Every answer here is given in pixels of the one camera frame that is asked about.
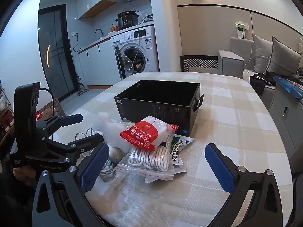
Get patterned cardboard box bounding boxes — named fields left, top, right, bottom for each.
left=38, top=97, right=67, bottom=121

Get white plush toy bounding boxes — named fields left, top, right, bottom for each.
left=92, top=113, right=133, bottom=154

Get grey cushion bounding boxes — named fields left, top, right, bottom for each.
left=266, top=37, right=301, bottom=76
left=252, top=33, right=273, bottom=72

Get blue flat item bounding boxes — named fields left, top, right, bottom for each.
left=273, top=76, right=303, bottom=100

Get stick vacuum cleaner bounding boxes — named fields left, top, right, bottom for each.
left=75, top=72, right=89, bottom=96

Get grey sofa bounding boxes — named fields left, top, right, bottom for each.
left=218, top=37, right=303, bottom=95

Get white cable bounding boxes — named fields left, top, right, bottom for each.
left=75, top=126, right=116, bottom=181

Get black framed glass door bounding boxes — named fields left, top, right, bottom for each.
left=38, top=5, right=80, bottom=100

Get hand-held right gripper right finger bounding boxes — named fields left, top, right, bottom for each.
left=205, top=143, right=278, bottom=227

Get black garment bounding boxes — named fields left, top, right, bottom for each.
left=250, top=70, right=299, bottom=96

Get white kitchen counter cabinets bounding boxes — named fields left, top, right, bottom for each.
left=78, top=32, right=123, bottom=88

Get zip bag of white cables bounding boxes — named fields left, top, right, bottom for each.
left=116, top=144, right=187, bottom=183

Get grey side cabinet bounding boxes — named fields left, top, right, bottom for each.
left=269, top=83, right=303, bottom=159

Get person's left forearm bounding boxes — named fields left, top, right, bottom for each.
left=0, top=168, right=36, bottom=227

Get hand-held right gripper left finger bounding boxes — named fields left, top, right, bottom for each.
left=32, top=143, right=112, bottom=227

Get green white wall panel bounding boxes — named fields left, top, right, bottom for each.
left=235, top=21, right=249, bottom=39

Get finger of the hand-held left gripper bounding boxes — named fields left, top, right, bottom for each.
left=45, top=134, right=105, bottom=171
left=35, top=114, right=84, bottom=142

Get white power strip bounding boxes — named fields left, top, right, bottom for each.
left=140, top=11, right=154, bottom=23

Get checkered beige tablecloth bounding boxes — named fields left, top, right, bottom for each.
left=52, top=72, right=294, bottom=227

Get black storage box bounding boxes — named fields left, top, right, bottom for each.
left=114, top=80, right=204, bottom=135

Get storage shelf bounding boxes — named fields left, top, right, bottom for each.
left=0, top=87, right=15, bottom=142

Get white washing machine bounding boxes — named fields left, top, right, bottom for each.
left=111, top=26, right=159, bottom=80

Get green and white packet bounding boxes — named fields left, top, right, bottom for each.
left=166, top=134, right=193, bottom=166

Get red and white packet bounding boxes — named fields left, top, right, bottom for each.
left=120, top=115, right=178, bottom=151

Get black pressure cooker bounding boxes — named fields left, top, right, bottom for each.
left=116, top=11, right=139, bottom=30

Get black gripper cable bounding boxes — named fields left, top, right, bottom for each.
left=39, top=88, right=56, bottom=117

